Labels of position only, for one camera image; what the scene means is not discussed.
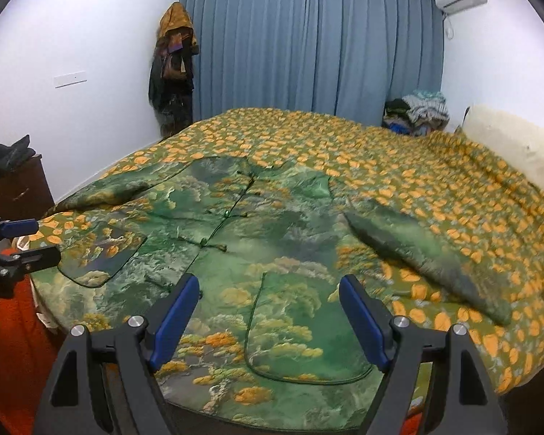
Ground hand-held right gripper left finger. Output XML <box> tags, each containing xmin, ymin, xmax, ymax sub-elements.
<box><xmin>34</xmin><ymin>274</ymin><xmax>201</xmax><ymax>435</ymax></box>

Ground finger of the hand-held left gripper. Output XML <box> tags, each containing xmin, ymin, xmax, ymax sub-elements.
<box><xmin>0</xmin><ymin>246</ymin><xmax>62</xmax><ymax>282</ymax></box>
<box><xmin>0</xmin><ymin>218</ymin><xmax>40</xmax><ymax>242</ymax></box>

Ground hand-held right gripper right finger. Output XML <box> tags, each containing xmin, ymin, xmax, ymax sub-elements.
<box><xmin>338</xmin><ymin>275</ymin><xmax>508</xmax><ymax>435</ymax></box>

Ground green patterned jacket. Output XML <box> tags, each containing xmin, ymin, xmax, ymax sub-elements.
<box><xmin>43</xmin><ymin>156</ymin><xmax>513</xmax><ymax>431</ymax></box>

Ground clothes hanging on rack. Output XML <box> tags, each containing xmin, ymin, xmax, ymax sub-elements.
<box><xmin>148</xmin><ymin>2</ymin><xmax>200</xmax><ymax>139</ymax></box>

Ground pile of clothes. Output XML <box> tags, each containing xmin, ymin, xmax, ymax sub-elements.
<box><xmin>382</xmin><ymin>90</ymin><xmax>450</xmax><ymax>137</ymax></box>

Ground brown wooden nightstand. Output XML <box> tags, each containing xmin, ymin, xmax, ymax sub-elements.
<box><xmin>0</xmin><ymin>153</ymin><xmax>55</xmax><ymax>223</ymax></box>

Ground dark cloth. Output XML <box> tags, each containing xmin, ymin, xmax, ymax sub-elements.
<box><xmin>0</xmin><ymin>134</ymin><xmax>37</xmax><ymax>184</ymax></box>

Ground person's orange clothing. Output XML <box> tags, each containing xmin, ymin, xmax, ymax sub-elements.
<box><xmin>0</xmin><ymin>276</ymin><xmax>59</xmax><ymax>435</ymax></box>

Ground green orange floral blanket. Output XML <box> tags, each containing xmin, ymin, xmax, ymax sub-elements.
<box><xmin>27</xmin><ymin>106</ymin><xmax>544</xmax><ymax>418</ymax></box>

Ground cream pillow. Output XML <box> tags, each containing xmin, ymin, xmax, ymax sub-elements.
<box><xmin>462</xmin><ymin>104</ymin><xmax>544</xmax><ymax>200</ymax></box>

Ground blue curtain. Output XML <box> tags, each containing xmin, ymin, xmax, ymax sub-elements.
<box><xmin>178</xmin><ymin>0</ymin><xmax>445</xmax><ymax>124</ymax></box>

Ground white wall plate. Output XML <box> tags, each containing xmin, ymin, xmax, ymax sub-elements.
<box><xmin>54</xmin><ymin>71</ymin><xmax>88</xmax><ymax>88</ymax></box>

